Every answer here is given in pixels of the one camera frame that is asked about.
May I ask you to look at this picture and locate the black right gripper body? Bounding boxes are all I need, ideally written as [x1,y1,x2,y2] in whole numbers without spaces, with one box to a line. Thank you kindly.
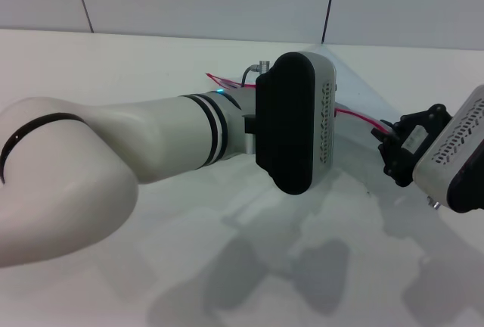
[394,117,453,185]

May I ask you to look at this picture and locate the clear document bag red zip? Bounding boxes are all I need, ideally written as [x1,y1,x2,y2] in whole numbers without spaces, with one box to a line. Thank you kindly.
[204,43,396,176]

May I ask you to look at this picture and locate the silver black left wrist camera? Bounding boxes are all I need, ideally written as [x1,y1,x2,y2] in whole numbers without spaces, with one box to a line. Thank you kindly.
[254,51,338,195]

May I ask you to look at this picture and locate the silver left arm cable connector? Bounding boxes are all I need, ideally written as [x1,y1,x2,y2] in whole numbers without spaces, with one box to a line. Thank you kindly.
[240,61,271,88]

